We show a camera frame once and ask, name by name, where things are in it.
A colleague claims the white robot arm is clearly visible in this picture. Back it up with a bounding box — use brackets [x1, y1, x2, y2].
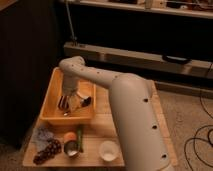
[59, 56, 175, 171]

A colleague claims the green vegetable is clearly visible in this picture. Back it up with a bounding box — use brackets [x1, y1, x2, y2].
[77, 125, 83, 153]

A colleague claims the wooden table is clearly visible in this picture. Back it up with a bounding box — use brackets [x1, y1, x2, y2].
[41, 80, 178, 168]

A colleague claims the grey metal shelf beam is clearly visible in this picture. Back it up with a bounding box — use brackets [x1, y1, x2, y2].
[64, 42, 213, 80]

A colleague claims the grey blue cloth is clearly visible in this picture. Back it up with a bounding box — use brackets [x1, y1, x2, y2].
[32, 127, 54, 152]

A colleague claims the black floor cable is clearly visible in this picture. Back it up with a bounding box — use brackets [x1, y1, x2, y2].
[183, 89, 213, 171]

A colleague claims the yellow plastic bin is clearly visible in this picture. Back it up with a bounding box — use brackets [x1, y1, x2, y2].
[39, 67, 96, 126]

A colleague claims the metal pole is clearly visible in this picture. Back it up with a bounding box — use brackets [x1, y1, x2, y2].
[65, 0, 77, 45]

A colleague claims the dark brown striped object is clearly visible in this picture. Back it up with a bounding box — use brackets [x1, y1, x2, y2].
[58, 96, 69, 110]

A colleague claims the white bowl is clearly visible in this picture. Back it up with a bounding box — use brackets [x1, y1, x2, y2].
[99, 141, 119, 162]

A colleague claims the purple grape bunch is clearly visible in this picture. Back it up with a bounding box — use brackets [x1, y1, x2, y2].
[33, 139, 62, 165]

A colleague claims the metal cup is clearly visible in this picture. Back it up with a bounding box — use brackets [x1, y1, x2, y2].
[63, 140, 79, 157]

